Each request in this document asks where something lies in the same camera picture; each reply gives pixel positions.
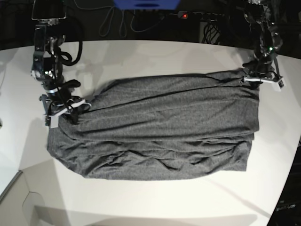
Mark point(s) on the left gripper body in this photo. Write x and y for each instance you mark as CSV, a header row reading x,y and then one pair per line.
x,y
264,70

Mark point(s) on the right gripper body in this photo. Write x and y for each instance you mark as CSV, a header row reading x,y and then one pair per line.
x,y
63,109

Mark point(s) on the grey t-shirt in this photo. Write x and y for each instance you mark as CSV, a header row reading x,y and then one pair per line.
x,y
129,155

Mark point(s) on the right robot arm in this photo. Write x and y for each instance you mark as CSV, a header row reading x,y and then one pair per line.
x,y
47,68

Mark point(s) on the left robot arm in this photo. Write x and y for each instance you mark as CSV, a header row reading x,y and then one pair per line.
x,y
263,30

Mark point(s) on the black power strip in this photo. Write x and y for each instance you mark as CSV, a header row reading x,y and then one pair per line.
x,y
201,16

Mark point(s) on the blue box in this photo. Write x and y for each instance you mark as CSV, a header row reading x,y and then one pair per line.
x,y
146,4

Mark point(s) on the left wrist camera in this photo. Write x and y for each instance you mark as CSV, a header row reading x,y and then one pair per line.
x,y
279,85

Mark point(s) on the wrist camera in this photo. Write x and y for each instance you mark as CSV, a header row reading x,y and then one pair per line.
x,y
279,85
51,121

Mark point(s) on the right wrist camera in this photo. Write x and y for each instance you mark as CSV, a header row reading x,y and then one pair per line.
x,y
51,121

